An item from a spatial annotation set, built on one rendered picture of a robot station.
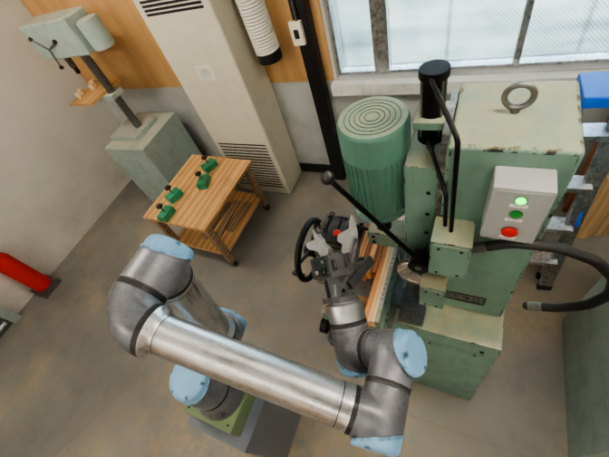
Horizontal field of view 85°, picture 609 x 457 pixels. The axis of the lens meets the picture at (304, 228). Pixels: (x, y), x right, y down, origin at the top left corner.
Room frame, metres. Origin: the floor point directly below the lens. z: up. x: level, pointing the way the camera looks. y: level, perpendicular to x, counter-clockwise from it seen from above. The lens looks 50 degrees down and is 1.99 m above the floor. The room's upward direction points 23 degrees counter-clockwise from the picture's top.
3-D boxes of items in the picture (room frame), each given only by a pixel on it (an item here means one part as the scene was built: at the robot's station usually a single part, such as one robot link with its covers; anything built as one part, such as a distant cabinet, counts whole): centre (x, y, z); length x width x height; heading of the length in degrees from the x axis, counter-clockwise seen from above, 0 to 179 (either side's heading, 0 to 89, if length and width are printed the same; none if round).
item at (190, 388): (0.50, 0.57, 0.83); 0.17 x 0.15 x 0.18; 142
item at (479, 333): (0.57, -0.35, 0.76); 0.57 x 0.45 x 0.09; 50
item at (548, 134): (0.46, -0.48, 1.16); 0.22 x 0.22 x 0.72; 50
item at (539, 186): (0.34, -0.41, 1.40); 0.10 x 0.06 x 0.16; 50
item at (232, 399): (0.50, 0.57, 0.70); 0.19 x 0.19 x 0.10
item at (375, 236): (0.63, -0.27, 1.03); 0.14 x 0.07 x 0.09; 50
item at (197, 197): (1.97, 0.60, 0.32); 0.66 x 0.57 x 0.64; 139
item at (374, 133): (0.65, -0.25, 1.35); 0.18 x 0.18 x 0.31
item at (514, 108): (0.46, -0.47, 1.55); 0.06 x 0.02 x 0.07; 50
